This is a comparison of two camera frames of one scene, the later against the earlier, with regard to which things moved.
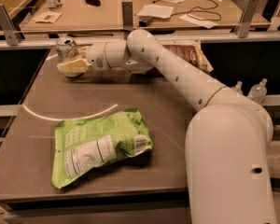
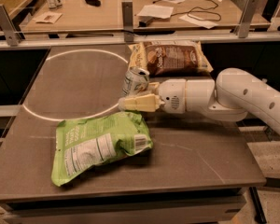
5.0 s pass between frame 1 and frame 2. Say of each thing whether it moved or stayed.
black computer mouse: stayed
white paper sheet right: stayed
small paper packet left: stayed
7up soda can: moved
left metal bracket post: stayed
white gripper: moved
